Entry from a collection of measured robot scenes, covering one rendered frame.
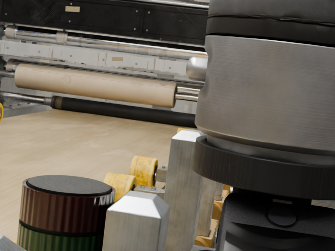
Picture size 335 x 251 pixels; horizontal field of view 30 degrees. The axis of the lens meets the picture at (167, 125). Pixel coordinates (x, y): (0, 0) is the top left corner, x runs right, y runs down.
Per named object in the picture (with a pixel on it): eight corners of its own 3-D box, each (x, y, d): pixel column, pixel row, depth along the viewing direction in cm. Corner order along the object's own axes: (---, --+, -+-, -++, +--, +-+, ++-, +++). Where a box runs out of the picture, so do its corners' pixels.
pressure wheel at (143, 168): (150, 185, 141) (153, 196, 148) (156, 153, 144) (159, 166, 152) (124, 181, 142) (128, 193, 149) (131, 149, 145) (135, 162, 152)
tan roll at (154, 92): (281, 121, 301) (284, 96, 300) (281, 123, 289) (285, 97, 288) (2, 84, 322) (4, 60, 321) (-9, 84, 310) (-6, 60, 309)
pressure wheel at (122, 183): (137, 167, 123) (126, 195, 116) (137, 197, 127) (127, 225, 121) (107, 163, 123) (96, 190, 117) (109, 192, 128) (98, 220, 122)
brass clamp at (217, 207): (228, 215, 124) (231, 190, 124) (223, 232, 111) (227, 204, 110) (197, 210, 125) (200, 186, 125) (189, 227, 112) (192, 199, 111)
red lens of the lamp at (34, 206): (121, 215, 43) (124, 184, 43) (98, 238, 37) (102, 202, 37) (39, 202, 44) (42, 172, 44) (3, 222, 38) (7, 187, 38)
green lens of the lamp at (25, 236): (117, 250, 44) (120, 219, 43) (93, 278, 38) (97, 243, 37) (35, 236, 44) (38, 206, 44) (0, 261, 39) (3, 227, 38)
